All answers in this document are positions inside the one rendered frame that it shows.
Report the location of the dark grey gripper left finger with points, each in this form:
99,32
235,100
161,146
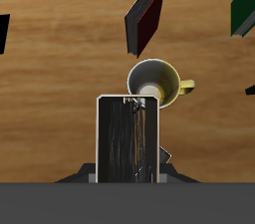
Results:
87,174

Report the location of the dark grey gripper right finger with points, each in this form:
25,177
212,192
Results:
169,173

